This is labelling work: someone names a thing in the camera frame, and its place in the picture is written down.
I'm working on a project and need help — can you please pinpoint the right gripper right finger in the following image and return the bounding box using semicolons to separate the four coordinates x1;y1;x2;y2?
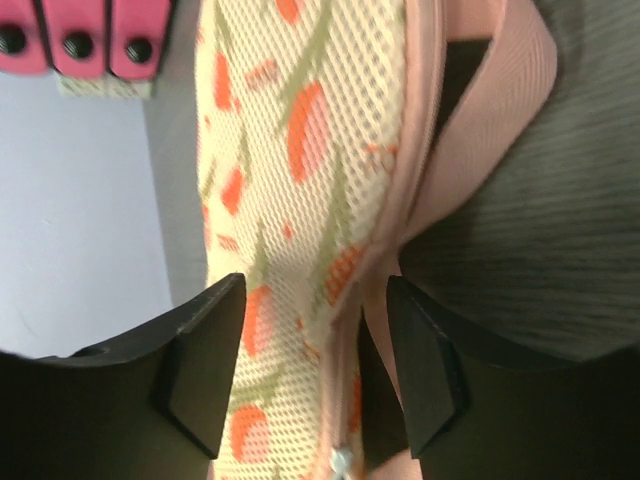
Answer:
387;276;639;479

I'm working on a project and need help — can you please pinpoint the pink mesh laundry bag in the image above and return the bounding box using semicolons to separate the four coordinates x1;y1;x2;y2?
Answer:
195;1;557;479

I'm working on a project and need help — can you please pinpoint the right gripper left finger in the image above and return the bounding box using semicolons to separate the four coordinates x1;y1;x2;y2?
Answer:
1;274;246;480

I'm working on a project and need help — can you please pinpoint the black pink drawer organizer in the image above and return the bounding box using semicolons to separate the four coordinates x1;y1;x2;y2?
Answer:
1;0;176;81

